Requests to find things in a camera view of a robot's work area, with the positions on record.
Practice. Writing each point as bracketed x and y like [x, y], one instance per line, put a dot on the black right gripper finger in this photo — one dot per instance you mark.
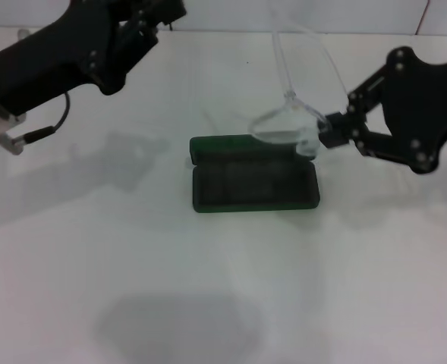
[378, 144]
[363, 95]

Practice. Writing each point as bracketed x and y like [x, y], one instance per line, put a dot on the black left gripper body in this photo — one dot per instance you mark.
[56, 57]

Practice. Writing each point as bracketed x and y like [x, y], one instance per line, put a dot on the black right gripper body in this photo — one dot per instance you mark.
[420, 102]

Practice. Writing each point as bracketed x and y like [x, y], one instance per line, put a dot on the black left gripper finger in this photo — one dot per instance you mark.
[136, 41]
[162, 9]

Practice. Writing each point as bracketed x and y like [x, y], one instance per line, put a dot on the clear white glasses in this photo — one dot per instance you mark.
[284, 125]

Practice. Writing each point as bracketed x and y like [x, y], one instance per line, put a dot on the green glasses case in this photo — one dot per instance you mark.
[253, 189]

